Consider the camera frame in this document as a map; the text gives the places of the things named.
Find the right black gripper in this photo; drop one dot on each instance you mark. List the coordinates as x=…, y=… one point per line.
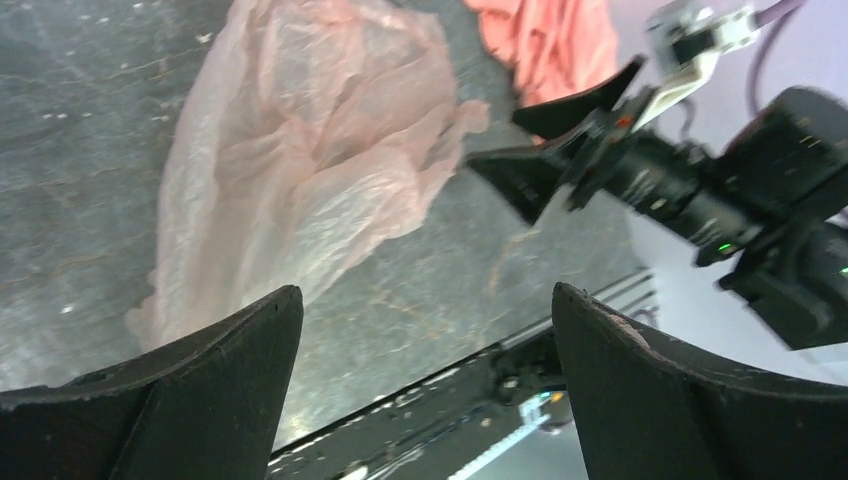
x=665, y=182

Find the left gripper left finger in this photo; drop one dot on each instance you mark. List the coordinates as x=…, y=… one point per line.
x=206, y=406

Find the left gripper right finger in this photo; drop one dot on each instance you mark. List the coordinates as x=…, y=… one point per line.
x=650, y=406

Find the pink translucent trash bag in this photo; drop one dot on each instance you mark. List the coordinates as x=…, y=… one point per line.
x=315, y=131

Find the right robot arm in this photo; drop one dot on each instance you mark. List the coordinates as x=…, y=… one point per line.
x=768, y=201

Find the salmon pink cloth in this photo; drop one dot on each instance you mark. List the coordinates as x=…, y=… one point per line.
x=554, y=48

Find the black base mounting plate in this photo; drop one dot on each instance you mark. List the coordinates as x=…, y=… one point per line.
x=415, y=376

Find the white slotted cable duct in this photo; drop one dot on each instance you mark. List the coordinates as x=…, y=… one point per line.
x=532, y=418

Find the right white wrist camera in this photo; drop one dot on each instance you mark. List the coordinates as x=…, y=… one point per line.
x=688, y=39

